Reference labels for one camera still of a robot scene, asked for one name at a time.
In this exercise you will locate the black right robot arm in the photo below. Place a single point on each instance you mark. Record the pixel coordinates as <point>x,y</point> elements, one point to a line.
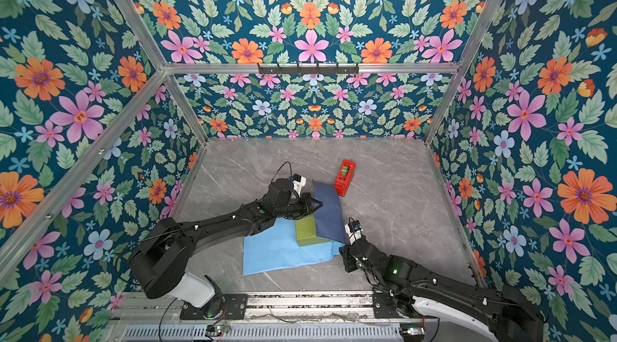
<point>497,314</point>

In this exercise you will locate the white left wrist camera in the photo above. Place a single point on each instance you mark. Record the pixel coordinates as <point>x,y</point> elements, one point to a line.
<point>299,182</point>

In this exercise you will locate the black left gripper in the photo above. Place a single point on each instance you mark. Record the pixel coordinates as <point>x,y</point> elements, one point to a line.
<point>308,207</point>

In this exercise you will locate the aluminium mounting rail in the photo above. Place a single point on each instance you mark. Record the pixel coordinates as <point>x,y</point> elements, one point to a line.
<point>355,307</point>

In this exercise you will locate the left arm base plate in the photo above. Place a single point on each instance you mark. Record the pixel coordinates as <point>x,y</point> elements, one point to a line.
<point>221,306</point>

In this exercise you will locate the white cable duct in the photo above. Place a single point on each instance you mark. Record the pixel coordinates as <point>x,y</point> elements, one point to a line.
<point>263,332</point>

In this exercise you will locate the light blue wrapping paper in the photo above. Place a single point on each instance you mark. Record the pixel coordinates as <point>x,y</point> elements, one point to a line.
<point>277,248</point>

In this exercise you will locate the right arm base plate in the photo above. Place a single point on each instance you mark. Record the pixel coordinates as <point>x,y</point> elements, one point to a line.
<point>384,307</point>

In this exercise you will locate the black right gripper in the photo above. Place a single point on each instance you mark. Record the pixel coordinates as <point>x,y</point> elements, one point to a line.
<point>347,256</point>

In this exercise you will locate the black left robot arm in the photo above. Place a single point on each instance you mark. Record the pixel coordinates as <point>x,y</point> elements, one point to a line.
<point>159,263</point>

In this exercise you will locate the black hook rail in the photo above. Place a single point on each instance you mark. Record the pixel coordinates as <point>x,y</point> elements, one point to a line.
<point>307,69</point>

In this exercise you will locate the green gift box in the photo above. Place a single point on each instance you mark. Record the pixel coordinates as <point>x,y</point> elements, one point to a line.
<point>306,232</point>

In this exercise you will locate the red tape dispenser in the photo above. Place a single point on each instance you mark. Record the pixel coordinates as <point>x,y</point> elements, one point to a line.
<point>344,178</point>

